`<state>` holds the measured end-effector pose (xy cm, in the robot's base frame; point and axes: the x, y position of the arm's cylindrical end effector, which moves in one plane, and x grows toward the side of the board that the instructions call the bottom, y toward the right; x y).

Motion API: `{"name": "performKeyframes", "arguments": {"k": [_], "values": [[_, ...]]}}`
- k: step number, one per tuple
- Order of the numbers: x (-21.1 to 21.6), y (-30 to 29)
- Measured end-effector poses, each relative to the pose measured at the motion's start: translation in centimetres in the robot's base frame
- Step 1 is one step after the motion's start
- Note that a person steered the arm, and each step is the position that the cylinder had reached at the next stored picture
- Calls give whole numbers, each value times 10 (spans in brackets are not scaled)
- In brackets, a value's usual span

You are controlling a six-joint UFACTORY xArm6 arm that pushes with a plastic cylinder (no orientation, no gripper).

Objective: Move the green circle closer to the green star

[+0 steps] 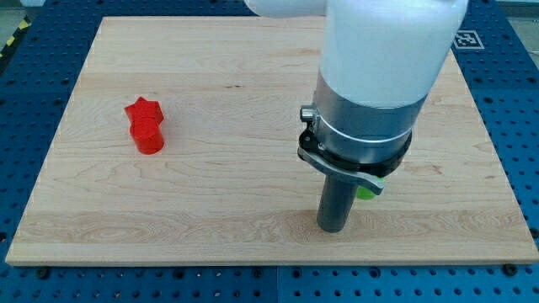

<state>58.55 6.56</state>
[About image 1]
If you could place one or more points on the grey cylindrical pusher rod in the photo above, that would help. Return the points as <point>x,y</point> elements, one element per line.
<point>335,204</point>

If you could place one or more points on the black silver tool mount clamp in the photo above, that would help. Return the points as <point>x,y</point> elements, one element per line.
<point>357,173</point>

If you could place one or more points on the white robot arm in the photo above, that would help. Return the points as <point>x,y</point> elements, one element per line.
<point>379,61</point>

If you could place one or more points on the red star block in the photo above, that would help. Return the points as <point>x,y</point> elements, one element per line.
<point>144,109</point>

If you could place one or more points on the green cylinder block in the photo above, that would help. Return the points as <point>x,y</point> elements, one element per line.
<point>365,193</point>

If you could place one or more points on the wooden board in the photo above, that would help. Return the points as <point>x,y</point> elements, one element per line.
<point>228,187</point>

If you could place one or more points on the fiducial marker tag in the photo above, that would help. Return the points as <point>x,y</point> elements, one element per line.
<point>467,40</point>

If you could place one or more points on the red cylinder block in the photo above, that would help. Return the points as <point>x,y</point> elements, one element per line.
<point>146,134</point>

